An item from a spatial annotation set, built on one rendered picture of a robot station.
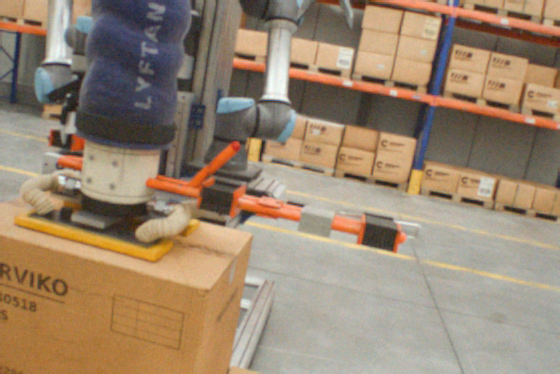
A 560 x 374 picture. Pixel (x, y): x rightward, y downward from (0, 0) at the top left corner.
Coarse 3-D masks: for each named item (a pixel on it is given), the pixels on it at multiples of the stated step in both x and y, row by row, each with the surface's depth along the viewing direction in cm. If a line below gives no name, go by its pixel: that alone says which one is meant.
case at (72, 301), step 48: (48, 192) 133; (0, 240) 99; (48, 240) 100; (192, 240) 117; (240, 240) 124; (0, 288) 101; (48, 288) 99; (96, 288) 97; (144, 288) 95; (192, 288) 93; (240, 288) 129; (0, 336) 103; (48, 336) 101; (96, 336) 99; (144, 336) 97; (192, 336) 95
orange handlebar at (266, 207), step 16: (80, 144) 141; (64, 160) 112; (80, 160) 116; (160, 176) 113; (176, 192) 109; (192, 192) 108; (256, 208) 106; (272, 208) 105; (288, 208) 109; (336, 224) 103; (352, 224) 103; (400, 240) 102
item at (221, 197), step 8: (208, 184) 109; (216, 184) 113; (224, 184) 114; (232, 184) 113; (200, 192) 106; (208, 192) 105; (216, 192) 105; (224, 192) 104; (232, 192) 105; (240, 192) 108; (200, 200) 107; (208, 200) 106; (216, 200) 106; (224, 200) 106; (232, 200) 105; (200, 208) 106; (208, 208) 106; (216, 208) 105; (224, 208) 105; (232, 208) 106; (240, 208) 111; (232, 216) 106
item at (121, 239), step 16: (64, 208) 106; (16, 224) 104; (32, 224) 103; (48, 224) 103; (64, 224) 104; (80, 224) 106; (128, 224) 104; (80, 240) 102; (96, 240) 101; (112, 240) 102; (128, 240) 102; (160, 240) 107; (144, 256) 100; (160, 256) 102
